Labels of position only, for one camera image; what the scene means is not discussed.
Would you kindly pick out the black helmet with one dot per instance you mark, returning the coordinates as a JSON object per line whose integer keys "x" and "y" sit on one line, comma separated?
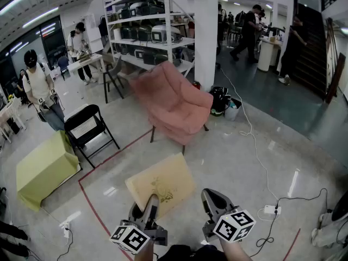
{"x": 217, "y": 99}

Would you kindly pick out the white metal shelf unit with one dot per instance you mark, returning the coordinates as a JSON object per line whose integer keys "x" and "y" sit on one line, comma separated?
{"x": 170, "y": 23}

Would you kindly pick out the person's left forearm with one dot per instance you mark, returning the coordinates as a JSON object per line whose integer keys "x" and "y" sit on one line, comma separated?
{"x": 144, "y": 253}

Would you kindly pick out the white slatted table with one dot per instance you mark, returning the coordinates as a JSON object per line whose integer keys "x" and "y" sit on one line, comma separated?
{"x": 11, "y": 110}

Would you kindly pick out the red fire extinguisher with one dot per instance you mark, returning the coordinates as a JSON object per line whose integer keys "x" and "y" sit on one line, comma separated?
{"x": 197, "y": 85}

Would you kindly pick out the small waste bin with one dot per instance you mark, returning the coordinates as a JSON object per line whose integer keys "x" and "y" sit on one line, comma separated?
{"x": 231, "y": 113}

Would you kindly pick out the white power strip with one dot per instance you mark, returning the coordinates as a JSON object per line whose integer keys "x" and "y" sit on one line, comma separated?
{"x": 67, "y": 231}
{"x": 272, "y": 209}

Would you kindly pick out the white pillar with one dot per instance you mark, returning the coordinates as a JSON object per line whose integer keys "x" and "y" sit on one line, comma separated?
{"x": 205, "y": 37}

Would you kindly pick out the person's black trousers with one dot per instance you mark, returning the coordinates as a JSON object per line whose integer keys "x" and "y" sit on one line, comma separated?
{"x": 185, "y": 254}

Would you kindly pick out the dark wooden staircase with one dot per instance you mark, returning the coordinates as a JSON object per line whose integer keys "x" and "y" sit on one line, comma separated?
{"x": 312, "y": 61}

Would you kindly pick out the yellow-green covered table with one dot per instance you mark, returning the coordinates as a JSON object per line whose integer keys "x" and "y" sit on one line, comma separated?
{"x": 46, "y": 167}

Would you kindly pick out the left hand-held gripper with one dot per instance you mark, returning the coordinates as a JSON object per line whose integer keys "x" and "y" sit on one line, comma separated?
{"x": 130, "y": 239}

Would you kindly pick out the person's right forearm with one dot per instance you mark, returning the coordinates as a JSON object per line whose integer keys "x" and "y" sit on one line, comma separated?
{"x": 235, "y": 251}

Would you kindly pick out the grey chair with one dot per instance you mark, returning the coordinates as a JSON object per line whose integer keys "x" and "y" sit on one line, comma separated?
{"x": 115, "y": 67}

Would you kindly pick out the blue chair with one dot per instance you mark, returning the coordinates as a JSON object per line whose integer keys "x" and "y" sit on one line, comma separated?
{"x": 63, "y": 62}

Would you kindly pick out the white perforated basket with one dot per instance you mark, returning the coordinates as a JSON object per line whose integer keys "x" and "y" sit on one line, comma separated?
{"x": 84, "y": 128}

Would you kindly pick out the pink padded armchair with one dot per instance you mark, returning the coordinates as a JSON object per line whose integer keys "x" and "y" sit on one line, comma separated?
{"x": 176, "y": 105}

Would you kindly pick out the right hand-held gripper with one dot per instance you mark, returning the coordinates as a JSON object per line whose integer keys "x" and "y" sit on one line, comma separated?
{"x": 233, "y": 226}

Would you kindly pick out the white round cabinet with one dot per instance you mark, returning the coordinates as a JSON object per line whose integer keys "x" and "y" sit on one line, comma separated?
{"x": 266, "y": 56}

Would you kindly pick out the white floor appliance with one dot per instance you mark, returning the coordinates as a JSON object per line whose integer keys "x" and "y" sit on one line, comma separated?
{"x": 326, "y": 232}

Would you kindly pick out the group of rice cookers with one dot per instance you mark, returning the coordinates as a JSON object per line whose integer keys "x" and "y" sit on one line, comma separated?
{"x": 142, "y": 33}

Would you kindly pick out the cardboard box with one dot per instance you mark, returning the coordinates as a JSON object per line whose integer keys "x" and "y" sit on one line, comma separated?
{"x": 126, "y": 69}

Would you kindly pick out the black folding chair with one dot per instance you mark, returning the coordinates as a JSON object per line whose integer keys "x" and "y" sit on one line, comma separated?
{"x": 93, "y": 110}

